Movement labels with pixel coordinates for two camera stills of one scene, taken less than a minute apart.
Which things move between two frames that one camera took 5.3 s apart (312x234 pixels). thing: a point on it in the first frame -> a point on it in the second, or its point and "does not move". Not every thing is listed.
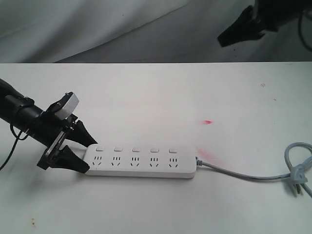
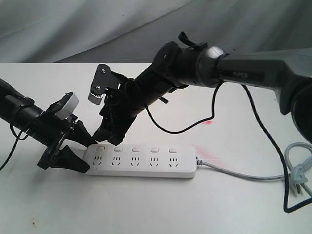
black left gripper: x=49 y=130 does not move
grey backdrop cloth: x=139 y=31 does not move
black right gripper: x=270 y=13 -> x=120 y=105
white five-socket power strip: x=143 y=161 does not move
